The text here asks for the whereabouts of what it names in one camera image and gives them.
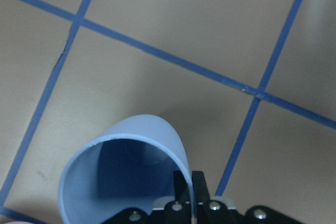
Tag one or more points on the blue cup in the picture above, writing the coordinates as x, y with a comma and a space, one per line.
130, 165

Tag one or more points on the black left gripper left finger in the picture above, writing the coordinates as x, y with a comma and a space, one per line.
181, 191

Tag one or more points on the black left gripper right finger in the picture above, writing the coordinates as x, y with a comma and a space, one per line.
201, 193

